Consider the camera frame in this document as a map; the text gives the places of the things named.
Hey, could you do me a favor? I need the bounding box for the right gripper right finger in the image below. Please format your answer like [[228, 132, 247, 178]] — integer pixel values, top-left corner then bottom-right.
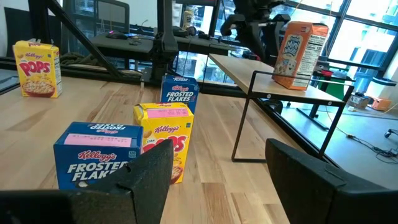
[[266, 139, 398, 224]]

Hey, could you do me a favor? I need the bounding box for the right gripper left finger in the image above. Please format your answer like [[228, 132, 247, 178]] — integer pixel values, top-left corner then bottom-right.
[[0, 139, 174, 224]]

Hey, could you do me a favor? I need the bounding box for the blue Frosted Flakes cereal box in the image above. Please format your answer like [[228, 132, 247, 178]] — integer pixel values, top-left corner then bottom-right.
[[160, 74, 200, 114], [53, 121, 144, 191]]

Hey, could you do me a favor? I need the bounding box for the yellow Corn Pops cereal box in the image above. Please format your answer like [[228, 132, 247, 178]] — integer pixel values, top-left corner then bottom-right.
[[132, 102, 195, 185], [12, 39, 63, 99]]

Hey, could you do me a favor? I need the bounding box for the orange Mini Wheats cereal box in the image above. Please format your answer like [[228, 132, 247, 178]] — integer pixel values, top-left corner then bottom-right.
[[272, 21, 330, 91]]

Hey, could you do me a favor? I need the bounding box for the small cardboard box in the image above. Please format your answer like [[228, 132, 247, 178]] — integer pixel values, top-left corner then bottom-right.
[[347, 94, 369, 110]]

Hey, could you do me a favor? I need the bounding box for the small orange box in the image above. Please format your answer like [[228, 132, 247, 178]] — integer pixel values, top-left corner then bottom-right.
[[371, 98, 392, 112]]

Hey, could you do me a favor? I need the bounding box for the grey side desk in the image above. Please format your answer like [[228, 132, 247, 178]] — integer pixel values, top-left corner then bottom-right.
[[90, 30, 246, 62]]

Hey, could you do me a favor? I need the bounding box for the black computer mouse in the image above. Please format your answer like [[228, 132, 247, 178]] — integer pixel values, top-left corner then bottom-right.
[[105, 30, 129, 40]]

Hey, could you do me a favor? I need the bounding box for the cream plastic bottle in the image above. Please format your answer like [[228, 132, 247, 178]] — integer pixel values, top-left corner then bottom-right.
[[182, 9, 193, 30]]

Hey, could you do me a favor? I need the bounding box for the black cable bundle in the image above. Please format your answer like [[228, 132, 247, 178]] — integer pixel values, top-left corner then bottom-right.
[[351, 133, 398, 164]]

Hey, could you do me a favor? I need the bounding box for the wooden shelf black metal frame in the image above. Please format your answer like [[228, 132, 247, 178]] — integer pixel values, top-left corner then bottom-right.
[[200, 53, 355, 163]]

